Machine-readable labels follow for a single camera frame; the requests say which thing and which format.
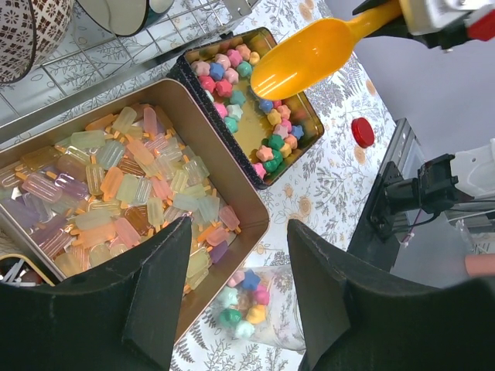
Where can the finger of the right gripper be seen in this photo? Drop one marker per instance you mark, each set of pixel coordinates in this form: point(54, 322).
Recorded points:
point(377, 5)

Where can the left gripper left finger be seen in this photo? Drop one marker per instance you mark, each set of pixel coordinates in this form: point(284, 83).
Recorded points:
point(120, 315)

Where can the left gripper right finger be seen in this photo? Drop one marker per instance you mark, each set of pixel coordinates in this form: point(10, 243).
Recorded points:
point(356, 316)

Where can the yellow plastic scoop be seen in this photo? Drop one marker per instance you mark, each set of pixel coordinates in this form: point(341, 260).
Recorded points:
point(315, 52)

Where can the clear glass jar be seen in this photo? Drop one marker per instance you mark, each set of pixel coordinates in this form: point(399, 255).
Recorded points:
point(260, 305)

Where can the popsicle candy tin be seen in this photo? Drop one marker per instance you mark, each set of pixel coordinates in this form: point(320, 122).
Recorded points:
point(111, 180)

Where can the star candy tin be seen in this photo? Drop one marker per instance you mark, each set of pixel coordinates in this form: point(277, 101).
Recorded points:
point(254, 124)

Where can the steel dish rack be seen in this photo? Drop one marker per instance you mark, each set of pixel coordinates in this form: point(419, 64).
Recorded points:
point(92, 62)

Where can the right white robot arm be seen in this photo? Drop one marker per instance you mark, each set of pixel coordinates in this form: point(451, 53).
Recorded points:
point(449, 179)

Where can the red jar lid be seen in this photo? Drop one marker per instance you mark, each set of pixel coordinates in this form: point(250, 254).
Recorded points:
point(362, 132)

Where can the pink cylinder container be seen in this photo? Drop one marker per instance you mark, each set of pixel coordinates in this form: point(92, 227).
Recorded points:
point(480, 265)

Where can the teal white mug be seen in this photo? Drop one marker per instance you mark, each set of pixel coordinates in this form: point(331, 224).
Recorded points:
point(126, 17)

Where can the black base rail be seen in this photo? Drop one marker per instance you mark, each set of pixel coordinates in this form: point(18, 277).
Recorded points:
point(375, 239)

